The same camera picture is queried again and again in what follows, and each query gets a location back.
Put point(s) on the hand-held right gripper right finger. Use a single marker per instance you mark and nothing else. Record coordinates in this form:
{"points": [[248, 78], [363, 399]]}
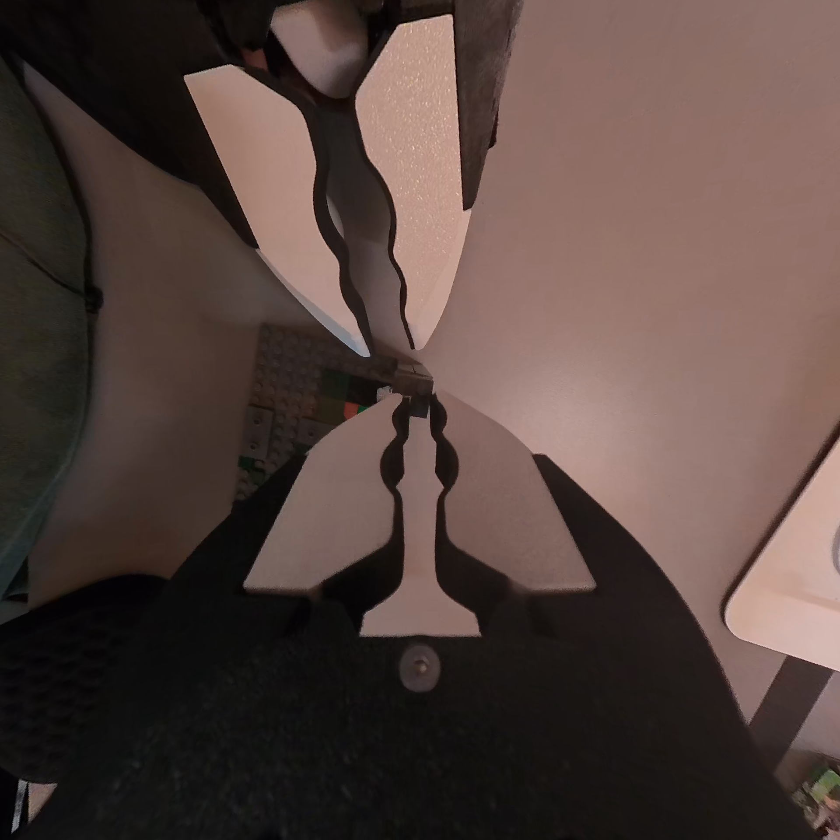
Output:
{"points": [[518, 512]]}

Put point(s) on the green toy set box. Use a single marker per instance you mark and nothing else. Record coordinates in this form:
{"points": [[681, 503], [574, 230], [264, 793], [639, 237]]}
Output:
{"points": [[820, 797]]}

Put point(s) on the small dark grey toy brick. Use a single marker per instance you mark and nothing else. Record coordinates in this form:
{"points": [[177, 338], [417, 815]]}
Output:
{"points": [[413, 380]]}

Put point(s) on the grey toy brick build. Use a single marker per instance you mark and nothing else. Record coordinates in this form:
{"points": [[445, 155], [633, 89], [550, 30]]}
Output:
{"points": [[282, 367]]}

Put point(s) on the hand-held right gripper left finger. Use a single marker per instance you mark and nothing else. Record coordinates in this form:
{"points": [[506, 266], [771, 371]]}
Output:
{"points": [[321, 512]]}

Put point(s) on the white desk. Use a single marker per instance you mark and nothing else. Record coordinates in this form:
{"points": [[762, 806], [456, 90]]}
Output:
{"points": [[590, 262]]}

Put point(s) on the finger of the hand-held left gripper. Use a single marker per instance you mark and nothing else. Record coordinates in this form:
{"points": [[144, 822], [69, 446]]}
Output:
{"points": [[262, 164], [426, 164]]}

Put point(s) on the white rounded board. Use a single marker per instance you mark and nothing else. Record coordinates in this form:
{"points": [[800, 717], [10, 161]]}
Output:
{"points": [[787, 577]]}

